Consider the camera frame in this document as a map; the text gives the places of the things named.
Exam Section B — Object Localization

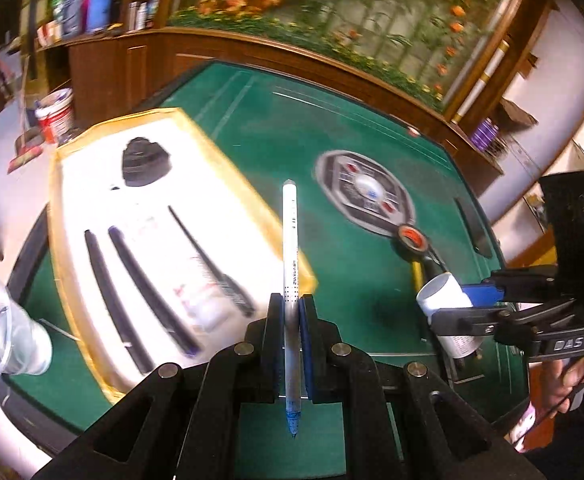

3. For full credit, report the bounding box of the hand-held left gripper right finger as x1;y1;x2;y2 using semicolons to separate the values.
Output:
298;294;545;480

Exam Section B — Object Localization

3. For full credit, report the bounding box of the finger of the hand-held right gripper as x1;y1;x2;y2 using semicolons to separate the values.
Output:
429;301;573;347
462;267;560;307

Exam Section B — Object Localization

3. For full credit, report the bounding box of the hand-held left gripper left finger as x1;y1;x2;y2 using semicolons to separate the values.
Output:
32;292;288;480

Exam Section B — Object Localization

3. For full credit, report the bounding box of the plain white bottle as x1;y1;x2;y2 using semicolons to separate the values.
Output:
416;272;484;359

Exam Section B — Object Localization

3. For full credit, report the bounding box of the white ballpoint pen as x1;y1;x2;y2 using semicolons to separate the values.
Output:
282;180;304;441

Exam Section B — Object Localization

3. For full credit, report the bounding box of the yellow storage box white lining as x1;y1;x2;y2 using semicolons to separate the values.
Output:
47;106;318;403

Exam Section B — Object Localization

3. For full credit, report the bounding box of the person's right hand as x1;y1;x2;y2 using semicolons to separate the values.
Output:
539;345;584;413

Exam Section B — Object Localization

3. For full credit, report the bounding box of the black smartphone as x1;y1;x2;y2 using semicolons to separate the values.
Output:
454;199;494;257

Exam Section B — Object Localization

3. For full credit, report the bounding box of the black tape roll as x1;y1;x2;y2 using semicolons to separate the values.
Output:
391;224;430;261

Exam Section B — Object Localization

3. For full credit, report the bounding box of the black tail comb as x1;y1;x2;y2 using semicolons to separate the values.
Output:
168;206;255;317

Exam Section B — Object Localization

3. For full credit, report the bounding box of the dark blue ballpoint pen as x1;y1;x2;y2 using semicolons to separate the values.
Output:
108;226;202;356

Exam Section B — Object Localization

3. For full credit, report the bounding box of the brown bag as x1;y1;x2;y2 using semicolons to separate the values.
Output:
499;99;540;128

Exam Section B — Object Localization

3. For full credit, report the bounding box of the black ballpoint pen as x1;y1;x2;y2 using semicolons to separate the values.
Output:
84;230;155;373

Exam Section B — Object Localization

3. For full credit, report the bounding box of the round table control panel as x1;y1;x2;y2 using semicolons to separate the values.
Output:
314;150;418;237

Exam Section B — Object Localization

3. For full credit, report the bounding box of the white gold rolled scroll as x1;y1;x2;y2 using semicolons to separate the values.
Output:
452;42;510;123

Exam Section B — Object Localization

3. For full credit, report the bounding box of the black round holder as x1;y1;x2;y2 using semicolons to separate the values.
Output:
122;136;172;188

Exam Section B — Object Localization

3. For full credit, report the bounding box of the clear plastic cup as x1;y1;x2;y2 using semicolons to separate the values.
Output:
0;276;54;377

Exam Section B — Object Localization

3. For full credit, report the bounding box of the white paint bucket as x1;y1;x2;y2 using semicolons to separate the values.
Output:
34;88;75;145

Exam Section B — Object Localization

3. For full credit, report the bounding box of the red green broom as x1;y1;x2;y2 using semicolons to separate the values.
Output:
7;55;43;173

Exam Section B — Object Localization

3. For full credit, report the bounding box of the artificial plant glass display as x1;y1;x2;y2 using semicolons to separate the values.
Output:
169;0;528;111

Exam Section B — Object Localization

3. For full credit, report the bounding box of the grey blue thermos jug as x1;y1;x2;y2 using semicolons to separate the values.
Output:
62;0;85;36

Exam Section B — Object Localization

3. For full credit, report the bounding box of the yellow handled tool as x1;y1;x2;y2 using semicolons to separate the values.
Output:
409;252;448;295

